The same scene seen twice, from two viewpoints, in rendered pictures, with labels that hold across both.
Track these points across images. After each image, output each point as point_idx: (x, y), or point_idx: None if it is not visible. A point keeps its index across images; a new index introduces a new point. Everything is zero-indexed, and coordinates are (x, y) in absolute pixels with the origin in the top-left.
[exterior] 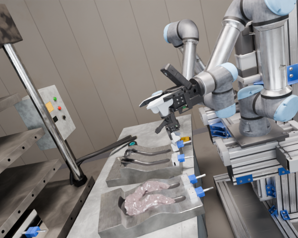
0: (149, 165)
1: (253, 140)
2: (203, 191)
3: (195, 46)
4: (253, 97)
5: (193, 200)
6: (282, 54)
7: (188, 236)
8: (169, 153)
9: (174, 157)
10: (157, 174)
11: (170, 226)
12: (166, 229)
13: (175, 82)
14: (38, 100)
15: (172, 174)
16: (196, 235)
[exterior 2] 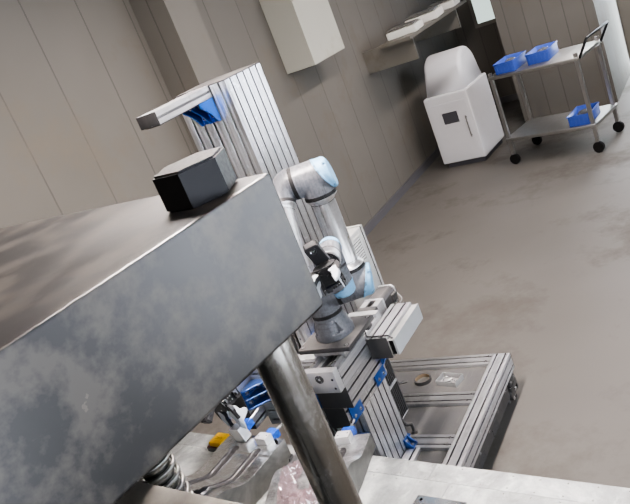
0: (236, 478)
1: (351, 337)
2: (352, 426)
3: None
4: None
5: (354, 441)
6: (344, 223)
7: (393, 467)
8: (242, 448)
9: (267, 436)
10: (262, 478)
11: (364, 483)
12: (363, 488)
13: (318, 260)
14: None
15: (281, 461)
16: (397, 460)
